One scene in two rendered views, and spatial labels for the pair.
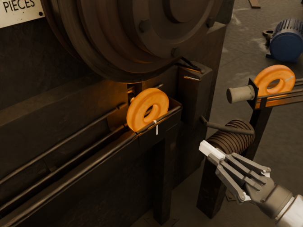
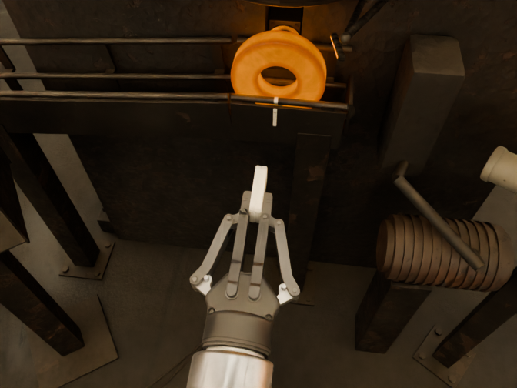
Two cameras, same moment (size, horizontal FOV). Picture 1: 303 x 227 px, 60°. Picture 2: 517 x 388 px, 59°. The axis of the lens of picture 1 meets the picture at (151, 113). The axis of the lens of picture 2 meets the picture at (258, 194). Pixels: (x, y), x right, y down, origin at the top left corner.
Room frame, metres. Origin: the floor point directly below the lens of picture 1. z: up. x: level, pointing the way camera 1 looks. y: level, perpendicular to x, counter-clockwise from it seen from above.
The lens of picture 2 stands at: (0.24, -0.42, 1.22)
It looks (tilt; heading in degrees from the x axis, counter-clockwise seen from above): 54 degrees down; 50
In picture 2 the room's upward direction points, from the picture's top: straight up
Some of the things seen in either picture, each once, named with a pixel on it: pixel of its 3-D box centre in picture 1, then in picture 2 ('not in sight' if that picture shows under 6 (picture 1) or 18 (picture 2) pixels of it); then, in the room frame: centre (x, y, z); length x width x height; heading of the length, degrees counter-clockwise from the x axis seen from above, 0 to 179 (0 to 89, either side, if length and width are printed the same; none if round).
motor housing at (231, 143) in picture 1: (221, 172); (411, 296); (0.77, -0.33, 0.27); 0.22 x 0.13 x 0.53; 133
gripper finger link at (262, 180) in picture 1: (243, 171); (259, 258); (0.41, -0.23, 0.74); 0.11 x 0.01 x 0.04; 42
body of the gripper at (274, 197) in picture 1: (265, 193); (241, 312); (0.35, -0.26, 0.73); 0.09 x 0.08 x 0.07; 43
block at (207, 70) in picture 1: (192, 94); (414, 109); (0.81, -0.15, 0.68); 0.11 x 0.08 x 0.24; 43
